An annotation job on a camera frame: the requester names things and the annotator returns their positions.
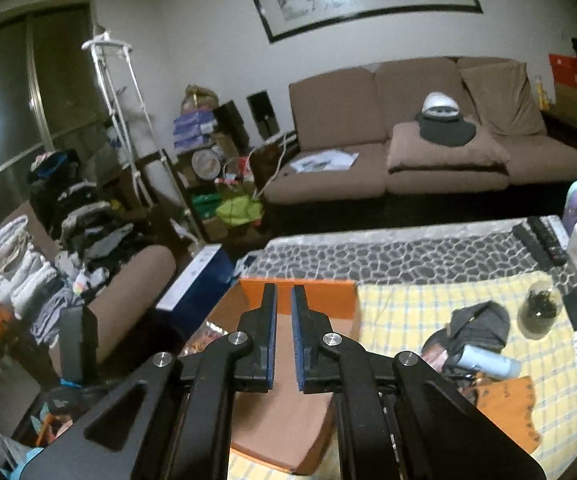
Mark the brown sofa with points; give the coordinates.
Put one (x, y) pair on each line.
(338, 110)

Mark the brown pillow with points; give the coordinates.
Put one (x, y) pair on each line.
(508, 100)

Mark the black remote control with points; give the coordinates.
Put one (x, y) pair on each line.
(538, 242)

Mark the glass sliding door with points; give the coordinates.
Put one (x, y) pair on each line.
(23, 110)

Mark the green bag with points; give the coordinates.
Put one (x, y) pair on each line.
(238, 210)

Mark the brown seat cushion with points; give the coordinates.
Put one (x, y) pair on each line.
(443, 157)

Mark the yellow checkered cloth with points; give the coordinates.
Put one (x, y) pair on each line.
(408, 320)

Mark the red boxes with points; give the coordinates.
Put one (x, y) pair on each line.
(568, 80)

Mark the dark grey cloth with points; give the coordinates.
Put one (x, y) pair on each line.
(483, 325)

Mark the stack of blue boxes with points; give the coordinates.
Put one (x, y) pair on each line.
(194, 129)

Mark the grey stone pattern mat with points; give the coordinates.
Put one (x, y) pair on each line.
(393, 255)

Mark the black visor hat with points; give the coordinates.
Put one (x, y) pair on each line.
(448, 132)

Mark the glass jar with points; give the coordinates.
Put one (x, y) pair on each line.
(540, 312)

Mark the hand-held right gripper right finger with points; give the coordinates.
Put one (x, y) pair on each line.
(297, 340)

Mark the brown leather bag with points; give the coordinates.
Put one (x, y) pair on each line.
(436, 355)

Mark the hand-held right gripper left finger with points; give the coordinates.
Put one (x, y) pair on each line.
(270, 340)

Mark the orange cloth bag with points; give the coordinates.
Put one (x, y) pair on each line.
(511, 410)

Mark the yellow bottle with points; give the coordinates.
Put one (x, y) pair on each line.
(542, 95)

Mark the white papers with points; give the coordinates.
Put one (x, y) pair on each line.
(326, 161)

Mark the stack of folded towels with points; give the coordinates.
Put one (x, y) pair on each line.
(18, 265)

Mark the blue and white box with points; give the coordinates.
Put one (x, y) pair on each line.
(196, 285)

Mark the light blue bottle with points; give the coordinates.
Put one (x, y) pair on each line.
(488, 362)

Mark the brown armchair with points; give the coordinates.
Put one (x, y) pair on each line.
(133, 270)

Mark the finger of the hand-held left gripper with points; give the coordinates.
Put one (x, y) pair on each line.
(76, 345)

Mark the black speaker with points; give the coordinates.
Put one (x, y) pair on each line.
(262, 115)

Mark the white clothes rack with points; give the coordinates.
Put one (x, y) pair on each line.
(118, 110)

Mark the orange cardboard box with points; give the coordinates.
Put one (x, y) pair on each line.
(318, 305)

